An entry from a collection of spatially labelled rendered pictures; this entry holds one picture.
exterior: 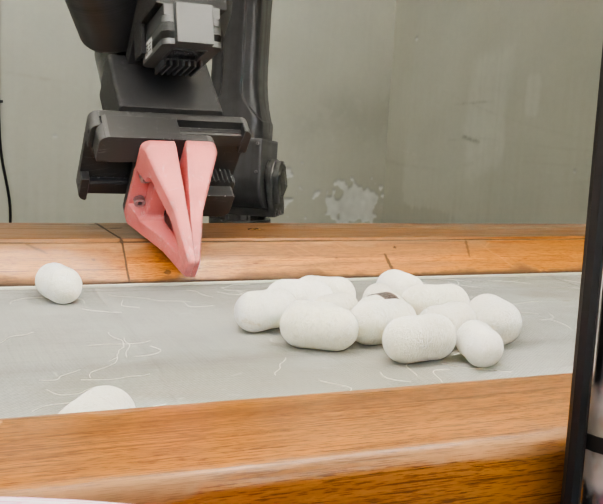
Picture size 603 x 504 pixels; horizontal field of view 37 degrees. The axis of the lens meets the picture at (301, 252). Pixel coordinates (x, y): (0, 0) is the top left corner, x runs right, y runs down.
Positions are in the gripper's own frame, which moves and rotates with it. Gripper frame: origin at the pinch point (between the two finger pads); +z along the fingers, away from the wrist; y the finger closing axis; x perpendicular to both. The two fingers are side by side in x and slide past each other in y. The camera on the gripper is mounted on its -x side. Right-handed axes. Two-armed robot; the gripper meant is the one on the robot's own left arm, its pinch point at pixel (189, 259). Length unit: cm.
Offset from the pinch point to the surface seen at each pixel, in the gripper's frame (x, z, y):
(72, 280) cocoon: -1.4, 2.5, -7.2
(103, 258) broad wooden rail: 3.1, -2.8, -4.2
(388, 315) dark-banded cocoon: -9.3, 11.4, 5.1
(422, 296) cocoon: -7.2, 8.8, 8.9
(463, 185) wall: 111, -119, 128
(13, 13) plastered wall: 102, -168, 12
